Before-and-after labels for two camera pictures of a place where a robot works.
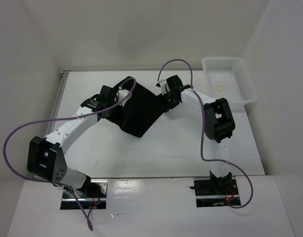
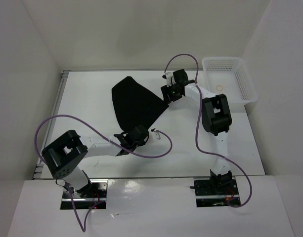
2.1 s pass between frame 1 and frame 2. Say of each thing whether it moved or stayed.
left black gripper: moved
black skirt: stayed
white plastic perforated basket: stayed
